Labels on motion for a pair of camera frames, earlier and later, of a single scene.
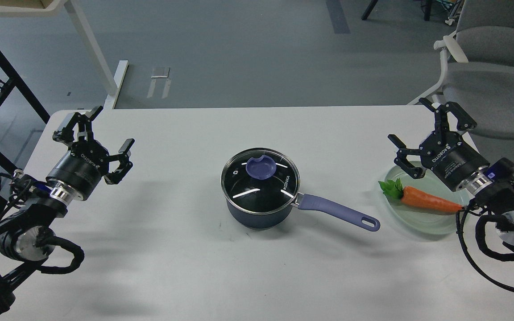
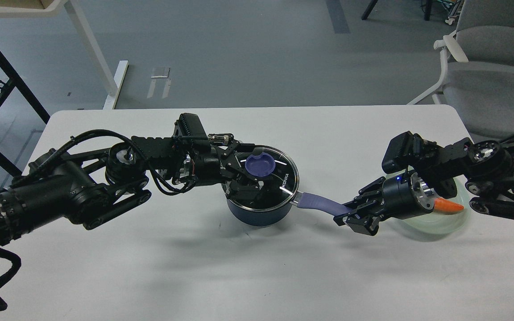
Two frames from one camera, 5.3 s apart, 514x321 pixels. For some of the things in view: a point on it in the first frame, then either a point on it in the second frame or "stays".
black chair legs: [371, 4] stays
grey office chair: [491, 68] stays
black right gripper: [449, 157] -> [407, 195]
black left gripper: [82, 169] -> [207, 167]
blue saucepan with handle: [260, 186] stays
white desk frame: [111, 78] stays
